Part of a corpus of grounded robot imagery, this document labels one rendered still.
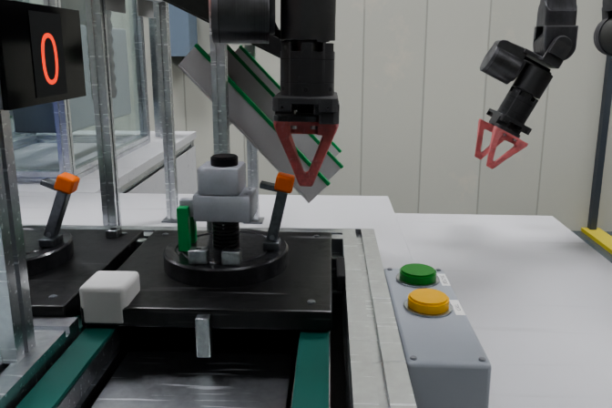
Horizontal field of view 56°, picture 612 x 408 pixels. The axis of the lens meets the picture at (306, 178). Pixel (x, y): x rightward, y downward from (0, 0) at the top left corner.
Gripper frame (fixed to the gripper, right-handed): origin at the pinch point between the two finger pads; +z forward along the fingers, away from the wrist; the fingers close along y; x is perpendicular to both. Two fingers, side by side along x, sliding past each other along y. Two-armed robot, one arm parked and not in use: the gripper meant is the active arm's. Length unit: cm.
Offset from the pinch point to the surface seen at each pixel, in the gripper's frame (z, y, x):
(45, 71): -11.9, 19.7, -18.4
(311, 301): 9.9, 10.1, 1.0
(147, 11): -20, -46, -31
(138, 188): 28, -109, -56
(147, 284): 10.3, 6.2, -16.1
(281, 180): 0.1, 0.8, -2.6
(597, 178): 66, -315, 181
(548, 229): 20, -50, 47
